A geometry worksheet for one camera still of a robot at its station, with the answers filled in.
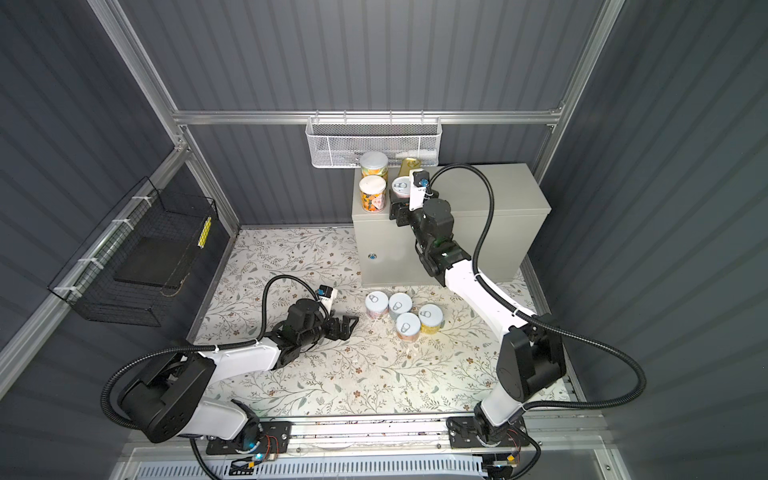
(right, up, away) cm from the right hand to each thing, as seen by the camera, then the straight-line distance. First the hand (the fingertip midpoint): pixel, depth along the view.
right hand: (408, 189), depth 76 cm
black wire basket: (-68, -23, -14) cm, 73 cm away
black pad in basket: (-61, -18, -4) cm, 64 cm away
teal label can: (-2, -32, +16) cm, 36 cm away
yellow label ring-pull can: (+8, -36, +13) cm, 39 cm away
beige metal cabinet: (+39, -9, +24) cm, 47 cm away
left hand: (-18, -35, +14) cm, 42 cm away
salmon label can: (+1, -38, +11) cm, 40 cm away
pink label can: (-9, -32, +16) cm, 37 cm away
